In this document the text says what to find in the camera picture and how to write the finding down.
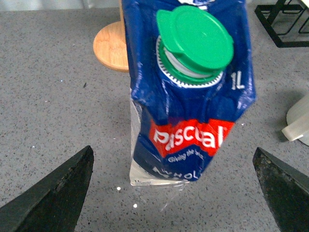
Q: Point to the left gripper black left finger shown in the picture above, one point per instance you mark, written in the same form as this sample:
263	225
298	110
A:
55	202

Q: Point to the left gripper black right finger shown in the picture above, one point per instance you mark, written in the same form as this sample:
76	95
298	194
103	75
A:
285	189

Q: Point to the cream ribbed mug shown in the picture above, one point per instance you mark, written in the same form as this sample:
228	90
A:
297	119

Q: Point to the blue white milk carton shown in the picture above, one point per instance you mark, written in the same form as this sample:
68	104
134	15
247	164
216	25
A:
190	64

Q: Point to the wooden mug tree stand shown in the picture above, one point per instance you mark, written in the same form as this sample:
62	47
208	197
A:
109	45

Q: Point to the black wire mug rack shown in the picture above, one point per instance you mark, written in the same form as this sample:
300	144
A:
285	21

